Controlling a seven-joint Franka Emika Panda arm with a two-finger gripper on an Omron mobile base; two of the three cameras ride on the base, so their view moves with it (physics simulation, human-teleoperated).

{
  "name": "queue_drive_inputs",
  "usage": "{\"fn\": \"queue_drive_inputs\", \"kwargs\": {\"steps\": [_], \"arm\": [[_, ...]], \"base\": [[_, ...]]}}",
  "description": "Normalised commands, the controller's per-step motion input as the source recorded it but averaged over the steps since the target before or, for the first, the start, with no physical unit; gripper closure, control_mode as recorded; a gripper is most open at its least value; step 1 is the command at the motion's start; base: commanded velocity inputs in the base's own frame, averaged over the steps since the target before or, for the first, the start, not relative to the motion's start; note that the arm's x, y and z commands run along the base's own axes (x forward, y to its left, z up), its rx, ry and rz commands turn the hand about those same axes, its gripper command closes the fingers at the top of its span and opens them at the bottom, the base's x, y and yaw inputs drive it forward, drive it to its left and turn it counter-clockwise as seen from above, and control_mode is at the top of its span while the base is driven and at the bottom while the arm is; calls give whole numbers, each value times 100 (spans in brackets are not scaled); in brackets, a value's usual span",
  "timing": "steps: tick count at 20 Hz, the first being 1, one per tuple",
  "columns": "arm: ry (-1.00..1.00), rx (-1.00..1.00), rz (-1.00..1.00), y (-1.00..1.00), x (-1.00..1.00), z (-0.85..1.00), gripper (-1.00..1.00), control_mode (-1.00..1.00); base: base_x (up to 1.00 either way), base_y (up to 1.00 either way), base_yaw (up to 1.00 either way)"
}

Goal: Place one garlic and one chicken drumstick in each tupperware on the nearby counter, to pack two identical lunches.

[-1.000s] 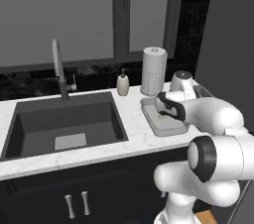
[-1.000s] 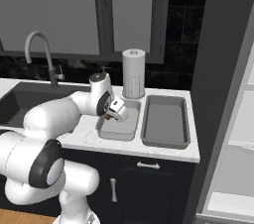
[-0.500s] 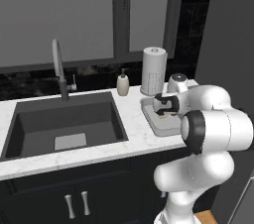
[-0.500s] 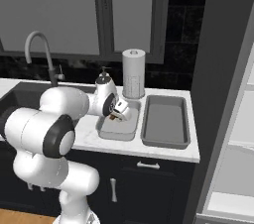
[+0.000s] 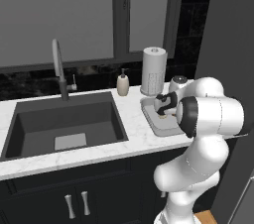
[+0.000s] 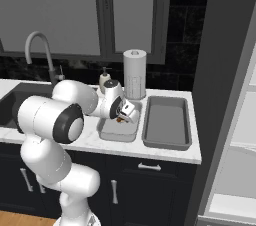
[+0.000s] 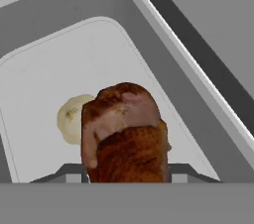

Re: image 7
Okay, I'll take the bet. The pale garlic bulb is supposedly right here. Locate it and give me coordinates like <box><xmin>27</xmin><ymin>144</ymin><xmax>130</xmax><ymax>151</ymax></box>
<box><xmin>56</xmin><ymin>93</ymin><xmax>97</xmax><ymax>146</ymax></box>

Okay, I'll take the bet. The grey tupperware container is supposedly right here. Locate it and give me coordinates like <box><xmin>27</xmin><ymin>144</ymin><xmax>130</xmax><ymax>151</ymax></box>
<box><xmin>0</xmin><ymin>0</ymin><xmax>254</xmax><ymax>184</ymax></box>

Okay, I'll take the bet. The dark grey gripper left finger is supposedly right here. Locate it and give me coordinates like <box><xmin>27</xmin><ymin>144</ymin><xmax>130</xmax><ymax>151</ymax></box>
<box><xmin>30</xmin><ymin>163</ymin><xmax>89</xmax><ymax>184</ymax></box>

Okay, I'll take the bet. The brown chicken drumstick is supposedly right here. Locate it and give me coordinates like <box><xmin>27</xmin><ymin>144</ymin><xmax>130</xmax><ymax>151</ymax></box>
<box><xmin>80</xmin><ymin>81</ymin><xmax>173</xmax><ymax>184</ymax></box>

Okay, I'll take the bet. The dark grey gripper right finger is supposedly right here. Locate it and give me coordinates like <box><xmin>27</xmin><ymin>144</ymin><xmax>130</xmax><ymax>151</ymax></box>
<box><xmin>168</xmin><ymin>163</ymin><xmax>222</xmax><ymax>184</ymax></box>

